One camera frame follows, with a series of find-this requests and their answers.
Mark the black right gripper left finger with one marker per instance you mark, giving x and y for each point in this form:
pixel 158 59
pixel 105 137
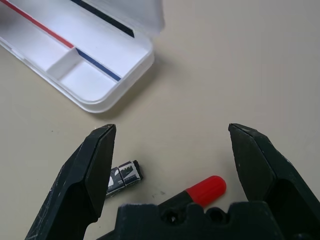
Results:
pixel 82 175

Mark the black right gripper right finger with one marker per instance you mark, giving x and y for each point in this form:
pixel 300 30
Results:
pixel 262 170

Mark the black and white eraser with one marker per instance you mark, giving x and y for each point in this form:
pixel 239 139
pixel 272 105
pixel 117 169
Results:
pixel 127 175

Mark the black marker with red cap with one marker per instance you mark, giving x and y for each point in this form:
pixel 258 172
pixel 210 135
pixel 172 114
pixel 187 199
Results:
pixel 207 190

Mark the white plastic pencil case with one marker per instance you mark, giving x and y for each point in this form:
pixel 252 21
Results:
pixel 87 75

